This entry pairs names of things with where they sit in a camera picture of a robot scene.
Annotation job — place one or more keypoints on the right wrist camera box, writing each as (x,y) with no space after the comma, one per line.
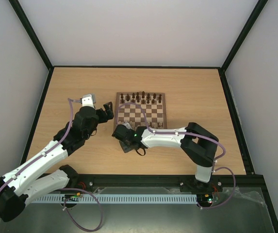
(127,125)

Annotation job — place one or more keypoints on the light blue slotted cable duct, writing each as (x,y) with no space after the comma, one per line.
(120,199)

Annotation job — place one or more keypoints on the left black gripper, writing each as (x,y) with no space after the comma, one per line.
(104,118)

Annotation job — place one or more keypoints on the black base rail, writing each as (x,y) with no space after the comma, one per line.
(93,180)

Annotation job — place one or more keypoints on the wooden chess board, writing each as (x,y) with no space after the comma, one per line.
(138,114)

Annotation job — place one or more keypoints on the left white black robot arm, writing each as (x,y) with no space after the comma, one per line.
(21,186)

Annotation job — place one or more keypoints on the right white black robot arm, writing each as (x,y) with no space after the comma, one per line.
(199,144)

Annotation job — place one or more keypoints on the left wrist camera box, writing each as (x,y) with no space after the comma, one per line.
(88,99)

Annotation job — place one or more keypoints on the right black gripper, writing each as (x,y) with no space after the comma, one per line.
(125,146)

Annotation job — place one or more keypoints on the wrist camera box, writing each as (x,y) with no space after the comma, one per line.
(127,125)
(88,99)

